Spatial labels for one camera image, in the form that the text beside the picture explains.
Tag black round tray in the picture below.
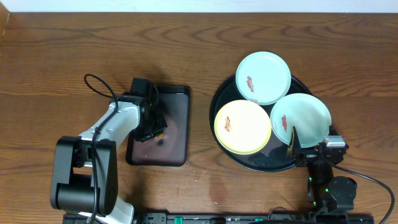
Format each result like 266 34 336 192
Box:
210 75 296 172

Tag yellow plate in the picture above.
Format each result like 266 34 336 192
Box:
213 100 272 155

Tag black rectangular water tray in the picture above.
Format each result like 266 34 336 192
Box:
125 86 190 167

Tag green and orange sponge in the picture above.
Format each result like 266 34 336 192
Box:
154 134 164 141

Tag light blue plate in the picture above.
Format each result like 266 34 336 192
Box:
271 93 331 148
235 52 292 105

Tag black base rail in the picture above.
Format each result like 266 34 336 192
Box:
62 211 376 224

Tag light blue plate near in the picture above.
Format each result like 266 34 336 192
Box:
271 93 331 148

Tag light blue plate far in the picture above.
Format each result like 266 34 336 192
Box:
235 52 292 105

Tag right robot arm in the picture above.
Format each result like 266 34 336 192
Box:
287 128 357 223

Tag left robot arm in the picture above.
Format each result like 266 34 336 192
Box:
50 94 166 223

